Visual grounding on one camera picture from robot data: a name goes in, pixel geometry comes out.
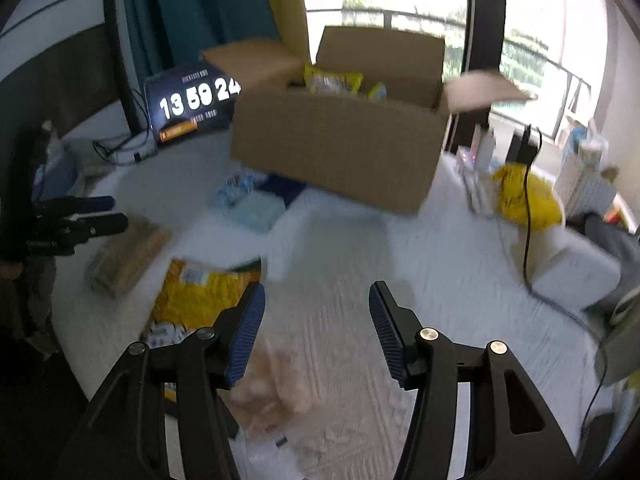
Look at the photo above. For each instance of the dark window frame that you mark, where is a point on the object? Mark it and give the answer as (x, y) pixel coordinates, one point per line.
(485, 10)

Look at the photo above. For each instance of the black tablet showing clock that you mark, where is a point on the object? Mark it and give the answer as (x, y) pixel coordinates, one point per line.
(195, 110)

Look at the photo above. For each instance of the white box-shaped device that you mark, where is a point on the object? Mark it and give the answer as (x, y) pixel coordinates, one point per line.
(575, 275)

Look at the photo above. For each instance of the blue white patterned packet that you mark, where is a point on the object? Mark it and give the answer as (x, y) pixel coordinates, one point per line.
(232, 187)

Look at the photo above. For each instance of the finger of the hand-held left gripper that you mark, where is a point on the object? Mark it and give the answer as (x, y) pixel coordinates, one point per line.
(100, 225)
(90, 204)

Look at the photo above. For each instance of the dark blue packet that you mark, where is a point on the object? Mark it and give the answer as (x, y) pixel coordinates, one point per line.
(285, 187)

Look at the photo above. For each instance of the small yellow blue packet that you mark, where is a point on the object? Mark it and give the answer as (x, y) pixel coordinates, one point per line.
(377, 91)

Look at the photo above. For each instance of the white packet with barcode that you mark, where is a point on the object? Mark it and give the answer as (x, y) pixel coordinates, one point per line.
(272, 455)

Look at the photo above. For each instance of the brown cardboard box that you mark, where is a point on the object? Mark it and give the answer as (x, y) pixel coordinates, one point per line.
(340, 150)

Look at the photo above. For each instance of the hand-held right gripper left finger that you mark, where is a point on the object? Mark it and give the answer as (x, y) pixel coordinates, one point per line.
(247, 335)

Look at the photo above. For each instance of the white woven basket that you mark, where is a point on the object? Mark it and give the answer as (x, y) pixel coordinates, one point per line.
(580, 175)

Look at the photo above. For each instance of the large yellow snack packet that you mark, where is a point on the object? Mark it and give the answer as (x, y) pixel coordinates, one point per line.
(200, 300)

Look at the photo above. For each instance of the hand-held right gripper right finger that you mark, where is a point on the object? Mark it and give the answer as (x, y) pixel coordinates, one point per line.
(387, 335)

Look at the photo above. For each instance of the yellow curtain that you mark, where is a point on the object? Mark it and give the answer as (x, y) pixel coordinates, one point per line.
(285, 5)

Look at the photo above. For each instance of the black charger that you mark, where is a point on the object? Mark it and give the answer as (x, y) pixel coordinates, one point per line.
(522, 145)

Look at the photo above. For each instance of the dark headboard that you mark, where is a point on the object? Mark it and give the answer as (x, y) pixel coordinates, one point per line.
(50, 85)

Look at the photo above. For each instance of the yellow packet with picture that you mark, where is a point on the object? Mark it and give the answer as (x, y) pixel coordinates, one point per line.
(332, 82)

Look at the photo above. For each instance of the brown snack packet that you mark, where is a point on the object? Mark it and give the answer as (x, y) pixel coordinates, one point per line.
(125, 260)

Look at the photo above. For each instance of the teal curtain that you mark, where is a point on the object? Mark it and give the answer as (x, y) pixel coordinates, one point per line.
(200, 10)

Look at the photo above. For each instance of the white blue boxed snack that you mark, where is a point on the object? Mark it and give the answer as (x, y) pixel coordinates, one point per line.
(167, 332)

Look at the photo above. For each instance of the beige snack packet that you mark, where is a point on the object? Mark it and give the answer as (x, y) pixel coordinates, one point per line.
(275, 385)

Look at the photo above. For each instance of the pale blue snack packet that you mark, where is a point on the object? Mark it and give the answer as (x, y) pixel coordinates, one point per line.
(252, 212)

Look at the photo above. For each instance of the yellow plastic bag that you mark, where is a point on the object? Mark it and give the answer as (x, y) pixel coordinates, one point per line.
(540, 200)

